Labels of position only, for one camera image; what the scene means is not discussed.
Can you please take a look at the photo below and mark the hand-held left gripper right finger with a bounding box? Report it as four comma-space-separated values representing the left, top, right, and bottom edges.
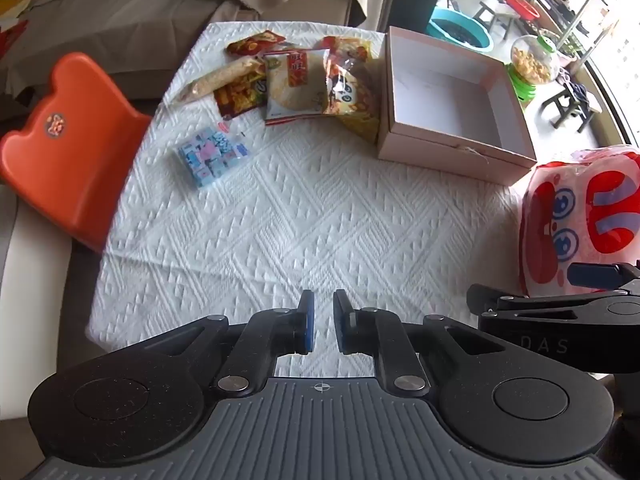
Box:
333, 289, 506, 395

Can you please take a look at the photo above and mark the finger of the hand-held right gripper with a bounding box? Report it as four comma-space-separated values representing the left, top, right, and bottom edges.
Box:
566, 262, 640, 292
466, 282, 640, 317

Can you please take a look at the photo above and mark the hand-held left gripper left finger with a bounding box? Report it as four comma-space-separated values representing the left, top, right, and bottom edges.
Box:
145, 289, 317, 395

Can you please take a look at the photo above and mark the blue candy bag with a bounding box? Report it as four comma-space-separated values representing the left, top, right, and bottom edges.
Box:
174, 127, 250, 190

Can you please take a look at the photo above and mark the pink cardboard box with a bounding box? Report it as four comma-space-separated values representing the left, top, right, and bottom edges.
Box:
376, 26, 538, 187

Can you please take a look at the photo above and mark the yellow panda snack bag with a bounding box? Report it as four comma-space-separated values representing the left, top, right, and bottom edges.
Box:
324, 42, 383, 145

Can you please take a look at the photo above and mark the white rice cracker packet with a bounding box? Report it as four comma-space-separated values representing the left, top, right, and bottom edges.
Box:
262, 48, 332, 127

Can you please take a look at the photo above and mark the small red snack packet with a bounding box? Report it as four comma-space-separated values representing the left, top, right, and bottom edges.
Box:
226, 30, 287, 57

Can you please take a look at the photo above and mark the red and white tissue pack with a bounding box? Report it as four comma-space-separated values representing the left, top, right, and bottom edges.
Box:
517, 144, 640, 297

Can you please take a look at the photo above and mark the white embossed tablecloth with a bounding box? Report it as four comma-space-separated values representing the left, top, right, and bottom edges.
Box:
87, 21, 540, 380

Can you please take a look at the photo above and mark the dark wooden stool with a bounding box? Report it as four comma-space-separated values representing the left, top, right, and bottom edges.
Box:
472, 1, 517, 43
541, 79, 597, 135

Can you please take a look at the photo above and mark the clear snack jar green lid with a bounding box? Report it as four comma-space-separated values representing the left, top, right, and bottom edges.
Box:
506, 34, 562, 107

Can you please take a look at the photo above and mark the dark red snack packet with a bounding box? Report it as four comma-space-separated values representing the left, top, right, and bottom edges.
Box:
213, 72, 267, 120

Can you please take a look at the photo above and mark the long beige snack packet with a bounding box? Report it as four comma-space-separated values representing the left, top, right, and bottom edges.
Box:
172, 56, 266, 105

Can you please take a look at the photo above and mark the teal plastic basin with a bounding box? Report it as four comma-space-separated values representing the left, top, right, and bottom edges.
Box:
426, 6, 495, 55

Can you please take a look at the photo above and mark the orange snack packet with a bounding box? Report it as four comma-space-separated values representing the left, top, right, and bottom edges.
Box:
320, 35, 372, 63

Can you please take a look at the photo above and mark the grey cushioned seat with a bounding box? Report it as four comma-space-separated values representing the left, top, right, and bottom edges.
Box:
0, 184, 73, 423

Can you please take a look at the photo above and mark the red plastic basin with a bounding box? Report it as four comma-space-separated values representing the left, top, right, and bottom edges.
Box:
501, 0, 542, 22

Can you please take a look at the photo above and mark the orange plastic chair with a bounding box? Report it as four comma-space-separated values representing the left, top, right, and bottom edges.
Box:
0, 52, 153, 253

